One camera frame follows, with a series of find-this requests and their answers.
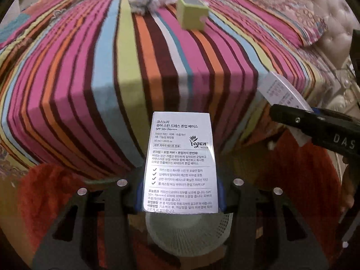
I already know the white cosmetic box with text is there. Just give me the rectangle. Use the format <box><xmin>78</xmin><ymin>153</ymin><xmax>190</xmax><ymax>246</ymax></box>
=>
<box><xmin>142</xmin><ymin>112</ymin><xmax>219</xmax><ymax>215</ymax></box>

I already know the green cube box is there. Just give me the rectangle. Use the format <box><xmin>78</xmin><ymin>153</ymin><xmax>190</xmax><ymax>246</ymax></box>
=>
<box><xmin>176</xmin><ymin>0</ymin><xmax>209</xmax><ymax>31</ymax></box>

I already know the large white paper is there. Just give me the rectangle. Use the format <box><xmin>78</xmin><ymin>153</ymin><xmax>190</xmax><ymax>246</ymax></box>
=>
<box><xmin>128</xmin><ymin>0</ymin><xmax>157</xmax><ymax>16</ymax></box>

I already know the red fluffy rug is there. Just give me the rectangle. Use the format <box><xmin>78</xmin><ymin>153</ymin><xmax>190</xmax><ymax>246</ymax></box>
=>
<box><xmin>16</xmin><ymin>128</ymin><xmax>342</xmax><ymax>270</ymax></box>

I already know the tufted cream headboard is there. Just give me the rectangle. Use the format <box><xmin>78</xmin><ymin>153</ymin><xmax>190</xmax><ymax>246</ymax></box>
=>
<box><xmin>302</xmin><ymin>0</ymin><xmax>359</xmax><ymax>118</ymax></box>

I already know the white mesh waste basket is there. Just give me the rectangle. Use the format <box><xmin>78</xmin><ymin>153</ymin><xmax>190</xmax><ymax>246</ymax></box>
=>
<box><xmin>146</xmin><ymin>212</ymin><xmax>233</xmax><ymax>257</ymax></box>

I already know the floral pink pillow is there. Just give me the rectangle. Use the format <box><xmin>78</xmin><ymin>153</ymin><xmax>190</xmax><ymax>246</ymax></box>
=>
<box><xmin>247</xmin><ymin>0</ymin><xmax>328</xmax><ymax>49</ymax></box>

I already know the striped colourful bed sheet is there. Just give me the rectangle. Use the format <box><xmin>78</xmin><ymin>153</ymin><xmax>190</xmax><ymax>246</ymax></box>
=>
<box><xmin>1</xmin><ymin>0</ymin><xmax>333</xmax><ymax>179</ymax></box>

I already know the folded pink orange quilt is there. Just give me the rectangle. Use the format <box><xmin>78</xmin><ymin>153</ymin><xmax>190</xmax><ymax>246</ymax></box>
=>
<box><xmin>1</xmin><ymin>0</ymin><xmax>76</xmax><ymax>48</ymax></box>

